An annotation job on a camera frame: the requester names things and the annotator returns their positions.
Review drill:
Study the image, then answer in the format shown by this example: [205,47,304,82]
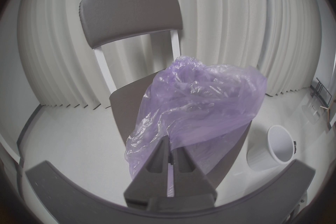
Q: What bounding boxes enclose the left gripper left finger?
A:
[124,136,170,208]

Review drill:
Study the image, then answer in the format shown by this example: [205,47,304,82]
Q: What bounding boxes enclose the grey and white chair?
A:
[79,0,250,190]

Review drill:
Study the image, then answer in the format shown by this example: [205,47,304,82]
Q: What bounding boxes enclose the white curtain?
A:
[258,0,322,97]
[17,0,264,109]

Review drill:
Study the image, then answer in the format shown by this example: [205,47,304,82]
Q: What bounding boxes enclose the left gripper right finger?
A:
[169,147,219,204]

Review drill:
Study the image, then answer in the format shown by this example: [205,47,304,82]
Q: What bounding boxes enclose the wooden stick frame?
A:
[320,101,335,129]

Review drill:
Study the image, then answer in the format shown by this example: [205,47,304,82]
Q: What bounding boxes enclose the white trash bin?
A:
[246,124,297,171]

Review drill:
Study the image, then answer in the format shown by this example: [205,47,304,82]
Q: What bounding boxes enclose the purple plastic bag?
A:
[125,55,268,197]

